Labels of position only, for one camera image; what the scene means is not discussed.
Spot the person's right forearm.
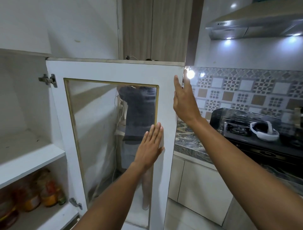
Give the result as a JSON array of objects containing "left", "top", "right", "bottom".
[{"left": 189, "top": 117, "right": 303, "bottom": 230}]

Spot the person's left forearm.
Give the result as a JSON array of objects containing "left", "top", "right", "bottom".
[{"left": 72, "top": 163, "right": 152, "bottom": 230}]

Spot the small green jar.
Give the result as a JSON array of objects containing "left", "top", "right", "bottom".
[{"left": 57, "top": 187, "right": 67, "bottom": 206}]

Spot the beige object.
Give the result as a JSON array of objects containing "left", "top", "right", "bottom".
[{"left": 294, "top": 107, "right": 303, "bottom": 124}]

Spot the black gas stove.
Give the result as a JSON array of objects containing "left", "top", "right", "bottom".
[{"left": 223, "top": 120, "right": 303, "bottom": 172}]

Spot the amber oil bottle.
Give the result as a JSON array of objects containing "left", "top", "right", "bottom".
[{"left": 15, "top": 174, "right": 41, "bottom": 212}]

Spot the orange labelled plastic bottle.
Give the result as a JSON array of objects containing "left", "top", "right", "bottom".
[{"left": 38, "top": 169, "right": 59, "bottom": 207}]

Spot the person's right hand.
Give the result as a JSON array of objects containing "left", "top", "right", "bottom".
[{"left": 173, "top": 75, "right": 202, "bottom": 126}]

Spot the white mirrored cabinet door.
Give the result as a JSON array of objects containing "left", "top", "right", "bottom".
[{"left": 46, "top": 57, "right": 185, "bottom": 230}]

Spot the metal door hinge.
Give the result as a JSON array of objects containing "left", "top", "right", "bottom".
[
  {"left": 39, "top": 74, "right": 58, "bottom": 88},
  {"left": 69, "top": 197, "right": 83, "bottom": 210}
]

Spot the person's left hand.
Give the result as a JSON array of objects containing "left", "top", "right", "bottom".
[{"left": 130, "top": 122, "right": 165, "bottom": 172}]

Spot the wooden wall cabinet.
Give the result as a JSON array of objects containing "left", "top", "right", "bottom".
[{"left": 122, "top": 0, "right": 204, "bottom": 66}]

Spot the steel range hood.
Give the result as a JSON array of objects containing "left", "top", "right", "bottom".
[{"left": 205, "top": 0, "right": 303, "bottom": 40}]

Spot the dark round jar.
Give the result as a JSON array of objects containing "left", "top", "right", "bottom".
[{"left": 0, "top": 190, "right": 19, "bottom": 230}]

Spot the white headset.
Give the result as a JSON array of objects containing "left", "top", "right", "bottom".
[{"left": 250, "top": 121, "right": 280, "bottom": 142}]

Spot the white cabinet with shelves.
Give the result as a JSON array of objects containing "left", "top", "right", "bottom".
[{"left": 0, "top": 48, "right": 82, "bottom": 230}]

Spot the beige lower kitchen cabinet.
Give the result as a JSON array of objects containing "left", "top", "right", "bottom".
[{"left": 168, "top": 154, "right": 303, "bottom": 230}]

